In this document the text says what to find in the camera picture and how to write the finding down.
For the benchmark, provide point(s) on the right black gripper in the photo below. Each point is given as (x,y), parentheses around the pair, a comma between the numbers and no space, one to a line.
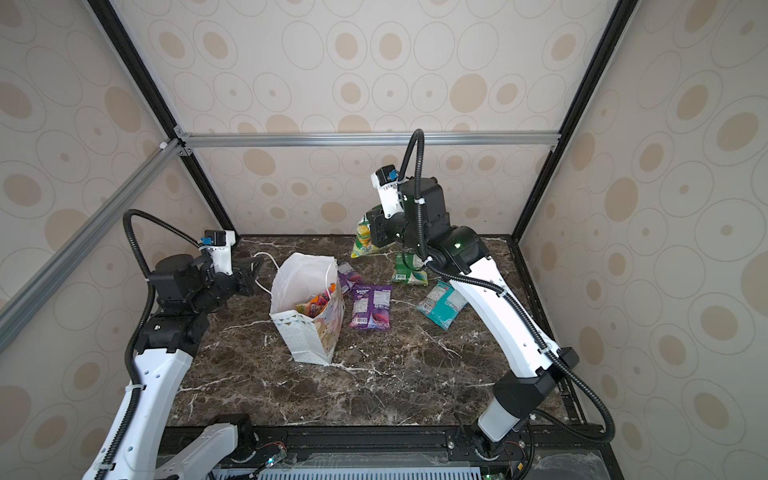
(377,224)

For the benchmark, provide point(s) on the teal snack bag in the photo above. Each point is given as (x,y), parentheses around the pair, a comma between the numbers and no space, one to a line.
(442,305)

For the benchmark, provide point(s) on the black right frame post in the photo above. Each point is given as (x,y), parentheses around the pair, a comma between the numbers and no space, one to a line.
(606,46)

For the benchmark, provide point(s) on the white paper gift bag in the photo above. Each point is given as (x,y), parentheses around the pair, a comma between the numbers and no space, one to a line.
(298,279)

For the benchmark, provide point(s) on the horizontal aluminium back bar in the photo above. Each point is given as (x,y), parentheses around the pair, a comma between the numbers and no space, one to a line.
(362,139)

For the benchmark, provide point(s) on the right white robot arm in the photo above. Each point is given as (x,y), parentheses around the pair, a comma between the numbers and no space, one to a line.
(464,260)

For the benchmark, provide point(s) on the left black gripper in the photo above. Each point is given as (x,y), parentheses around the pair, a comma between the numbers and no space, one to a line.
(246,273)

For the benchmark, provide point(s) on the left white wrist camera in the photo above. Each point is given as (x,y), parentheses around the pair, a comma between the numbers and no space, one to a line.
(217,245)

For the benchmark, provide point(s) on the large purple snack bag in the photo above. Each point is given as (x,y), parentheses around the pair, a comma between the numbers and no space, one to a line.
(371,307)

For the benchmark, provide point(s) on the black left frame post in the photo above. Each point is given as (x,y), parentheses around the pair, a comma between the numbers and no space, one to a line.
(107,17)

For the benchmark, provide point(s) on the small purple snack bag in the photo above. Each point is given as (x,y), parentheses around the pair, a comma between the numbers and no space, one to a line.
(348,278)

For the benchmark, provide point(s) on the green snack bag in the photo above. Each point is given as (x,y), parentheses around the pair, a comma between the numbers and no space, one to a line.
(363,245)
(408,270)

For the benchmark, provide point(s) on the Fox's fruits candy bag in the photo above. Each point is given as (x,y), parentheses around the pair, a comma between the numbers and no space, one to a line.
(309,309)

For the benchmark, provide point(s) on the diagonal aluminium left bar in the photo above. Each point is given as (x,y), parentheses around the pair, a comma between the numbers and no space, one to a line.
(37,291)

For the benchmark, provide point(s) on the orange candy bag face down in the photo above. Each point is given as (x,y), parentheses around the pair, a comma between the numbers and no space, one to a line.
(325,296)

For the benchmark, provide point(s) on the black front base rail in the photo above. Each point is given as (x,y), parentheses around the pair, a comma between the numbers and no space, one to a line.
(412,452)

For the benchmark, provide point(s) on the black frame post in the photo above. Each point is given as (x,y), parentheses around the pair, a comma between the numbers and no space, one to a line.
(606,46)
(107,17)

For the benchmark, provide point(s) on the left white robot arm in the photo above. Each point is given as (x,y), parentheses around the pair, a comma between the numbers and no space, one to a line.
(158,356)

